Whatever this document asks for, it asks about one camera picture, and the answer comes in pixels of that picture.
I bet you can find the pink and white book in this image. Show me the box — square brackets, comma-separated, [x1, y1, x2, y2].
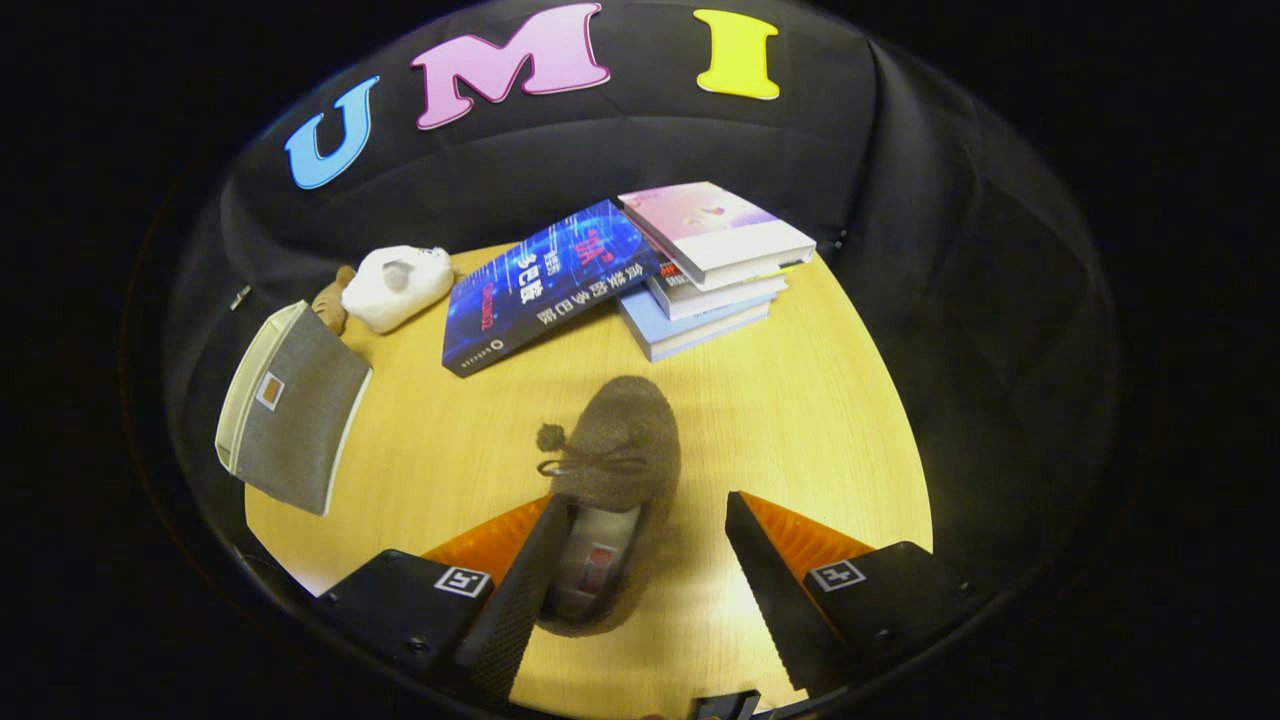
[617, 181, 817, 291]

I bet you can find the grey fabric storage box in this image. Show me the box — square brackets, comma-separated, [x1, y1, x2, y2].
[215, 300, 373, 517]

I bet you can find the white book with grey spine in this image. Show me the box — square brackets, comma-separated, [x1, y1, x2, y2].
[648, 270, 789, 321]

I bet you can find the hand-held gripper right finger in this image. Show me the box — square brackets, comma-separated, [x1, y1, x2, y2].
[725, 490, 986, 696]

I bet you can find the dark blue book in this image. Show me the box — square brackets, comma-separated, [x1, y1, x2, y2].
[442, 199, 666, 378]

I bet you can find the brown fuzzy shoe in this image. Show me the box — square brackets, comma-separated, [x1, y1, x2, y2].
[535, 375, 683, 638]

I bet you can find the brown plush toy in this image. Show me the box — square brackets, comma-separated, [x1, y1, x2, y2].
[311, 265, 358, 336]

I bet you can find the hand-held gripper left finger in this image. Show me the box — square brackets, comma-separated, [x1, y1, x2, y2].
[318, 492, 573, 701]

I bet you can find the white plush toy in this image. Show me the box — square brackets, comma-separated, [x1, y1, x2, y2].
[341, 245, 456, 335]

